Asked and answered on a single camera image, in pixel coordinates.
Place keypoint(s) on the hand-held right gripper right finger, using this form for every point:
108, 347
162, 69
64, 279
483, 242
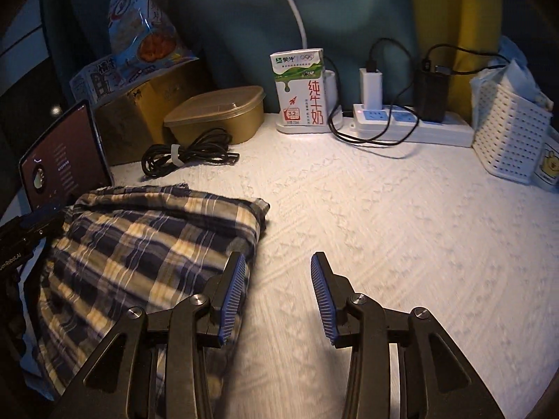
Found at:
323, 297

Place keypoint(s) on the white green milk carton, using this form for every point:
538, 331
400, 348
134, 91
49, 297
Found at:
299, 89

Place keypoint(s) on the white charger plug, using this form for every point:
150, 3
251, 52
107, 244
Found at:
371, 89

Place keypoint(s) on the tablet with dark screen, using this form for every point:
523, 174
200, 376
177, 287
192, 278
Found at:
65, 157

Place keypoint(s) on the black power adapter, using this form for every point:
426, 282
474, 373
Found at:
431, 96

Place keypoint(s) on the white plastic basket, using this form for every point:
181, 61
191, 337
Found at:
509, 139

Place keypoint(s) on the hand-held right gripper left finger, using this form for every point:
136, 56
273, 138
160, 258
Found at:
233, 297

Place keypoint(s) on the white bear print mug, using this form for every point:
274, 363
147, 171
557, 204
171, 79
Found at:
548, 166

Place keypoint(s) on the gold lidded food container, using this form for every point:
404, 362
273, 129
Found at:
214, 113

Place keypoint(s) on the white power strip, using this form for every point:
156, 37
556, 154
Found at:
436, 131

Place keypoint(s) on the yellow cardboard roll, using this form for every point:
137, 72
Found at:
450, 17

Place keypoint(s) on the white textured tablecloth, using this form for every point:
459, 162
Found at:
371, 209

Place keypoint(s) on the blue printed snack bag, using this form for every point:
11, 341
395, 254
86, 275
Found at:
139, 30

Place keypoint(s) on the brown cardboard box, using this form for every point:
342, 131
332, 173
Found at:
131, 118

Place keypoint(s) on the plaid pants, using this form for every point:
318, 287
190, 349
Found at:
144, 244

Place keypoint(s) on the white gooseneck desk lamp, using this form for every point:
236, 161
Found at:
291, 8

